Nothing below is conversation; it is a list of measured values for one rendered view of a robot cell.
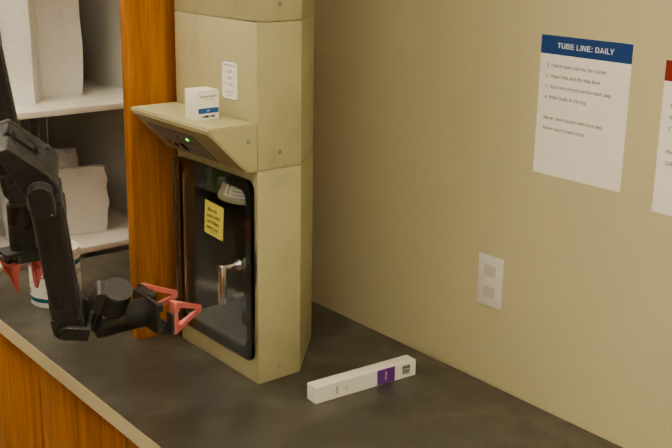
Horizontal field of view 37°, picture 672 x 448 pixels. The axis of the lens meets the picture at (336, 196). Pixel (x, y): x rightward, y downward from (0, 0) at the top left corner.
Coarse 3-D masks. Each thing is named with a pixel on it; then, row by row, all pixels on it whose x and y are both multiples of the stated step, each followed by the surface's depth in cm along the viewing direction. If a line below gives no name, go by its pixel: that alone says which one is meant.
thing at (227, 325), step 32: (192, 160) 223; (192, 192) 224; (224, 192) 213; (192, 224) 226; (224, 224) 215; (192, 256) 229; (224, 256) 217; (192, 288) 231; (192, 320) 233; (224, 320) 222
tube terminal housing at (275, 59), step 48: (192, 48) 217; (240, 48) 203; (288, 48) 203; (240, 96) 205; (288, 96) 205; (288, 144) 208; (288, 192) 211; (288, 240) 213; (288, 288) 216; (192, 336) 237; (288, 336) 219
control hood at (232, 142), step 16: (144, 112) 214; (160, 112) 212; (176, 112) 213; (176, 128) 207; (192, 128) 200; (208, 128) 196; (224, 128) 198; (240, 128) 200; (256, 128) 202; (208, 144) 202; (224, 144) 198; (240, 144) 200; (256, 144) 203; (224, 160) 205; (240, 160) 201; (256, 160) 204
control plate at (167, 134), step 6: (156, 126) 216; (162, 132) 218; (168, 132) 214; (174, 132) 211; (168, 138) 219; (174, 138) 215; (180, 138) 212; (192, 138) 205; (174, 144) 221; (186, 144) 213; (192, 144) 210; (198, 144) 207; (186, 150) 218; (192, 150) 215; (198, 150) 211; (204, 150) 208; (204, 156) 213; (210, 156) 209
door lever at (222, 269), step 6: (222, 264) 211; (228, 264) 211; (234, 264) 212; (240, 264) 212; (222, 270) 210; (240, 270) 213; (222, 276) 210; (222, 282) 210; (222, 288) 211; (222, 294) 211; (222, 300) 212
